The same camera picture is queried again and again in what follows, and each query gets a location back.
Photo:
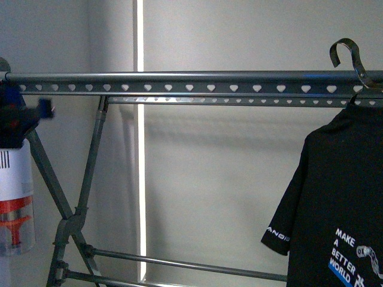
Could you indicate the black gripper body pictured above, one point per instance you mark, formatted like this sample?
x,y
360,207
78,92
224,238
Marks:
x,y
17,120

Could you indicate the black printed t-shirt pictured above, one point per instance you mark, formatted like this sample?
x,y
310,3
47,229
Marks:
x,y
329,220

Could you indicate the metal clothes hanger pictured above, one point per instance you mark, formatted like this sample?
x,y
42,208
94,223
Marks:
x,y
364,78

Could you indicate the grey metal clothes rack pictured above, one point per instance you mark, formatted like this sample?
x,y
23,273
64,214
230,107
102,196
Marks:
x,y
73,258

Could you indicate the white orange vacuum cleaner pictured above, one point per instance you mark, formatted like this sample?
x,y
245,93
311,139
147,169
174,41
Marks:
x,y
17,210

